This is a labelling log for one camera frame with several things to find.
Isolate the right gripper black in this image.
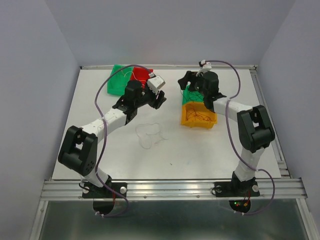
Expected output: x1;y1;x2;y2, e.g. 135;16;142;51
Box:
178;70;208;97

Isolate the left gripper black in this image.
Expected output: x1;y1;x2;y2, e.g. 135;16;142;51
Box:
135;78;167;110

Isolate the red white striped wire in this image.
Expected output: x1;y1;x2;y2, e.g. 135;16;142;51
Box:
184;104;213;123

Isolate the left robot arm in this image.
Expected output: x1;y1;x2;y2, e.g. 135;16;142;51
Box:
58;75;166;197

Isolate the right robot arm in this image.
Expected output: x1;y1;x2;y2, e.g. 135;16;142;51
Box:
177;71;275;198

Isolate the right green plastic bin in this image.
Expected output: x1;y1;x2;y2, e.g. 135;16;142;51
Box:
180;85;204;105

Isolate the green plastic bin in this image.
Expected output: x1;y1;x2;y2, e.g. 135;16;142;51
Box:
106;67;133;96
180;85;204;105

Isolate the red plastic bin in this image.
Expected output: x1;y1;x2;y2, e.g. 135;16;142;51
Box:
130;67;150;87

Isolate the yellow plastic bin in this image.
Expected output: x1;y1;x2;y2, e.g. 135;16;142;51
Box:
180;102;218;129

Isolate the left green plastic bin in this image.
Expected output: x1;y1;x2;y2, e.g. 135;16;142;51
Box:
106;67;133;96

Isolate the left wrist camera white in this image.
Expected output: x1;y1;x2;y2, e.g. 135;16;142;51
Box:
146;75;166;95

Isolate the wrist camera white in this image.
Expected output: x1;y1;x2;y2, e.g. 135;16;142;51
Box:
196;59;212;77
146;75;166;95

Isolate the dark wire in green bin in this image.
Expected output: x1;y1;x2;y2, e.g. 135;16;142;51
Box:
186;91;205;102

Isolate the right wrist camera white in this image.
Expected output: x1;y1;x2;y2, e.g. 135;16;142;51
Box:
196;59;212;77

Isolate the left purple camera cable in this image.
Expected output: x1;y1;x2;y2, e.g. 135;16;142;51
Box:
94;64;156;219

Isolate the purple camera cable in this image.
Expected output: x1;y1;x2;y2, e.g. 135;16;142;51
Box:
207;59;276;217
94;64;156;219

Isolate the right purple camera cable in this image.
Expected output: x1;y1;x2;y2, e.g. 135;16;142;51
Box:
207;59;276;217

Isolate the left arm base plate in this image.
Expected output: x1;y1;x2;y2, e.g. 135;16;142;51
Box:
78;181;128;199

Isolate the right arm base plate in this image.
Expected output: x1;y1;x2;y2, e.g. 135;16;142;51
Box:
212;181;260;198

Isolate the aluminium right rail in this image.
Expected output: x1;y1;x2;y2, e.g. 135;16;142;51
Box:
249;65;293;179

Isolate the aluminium rail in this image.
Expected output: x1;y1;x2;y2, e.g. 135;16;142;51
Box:
249;65;293;179
40;178;308;202

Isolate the aluminium front rail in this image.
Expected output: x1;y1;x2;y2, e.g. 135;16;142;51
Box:
40;178;308;202

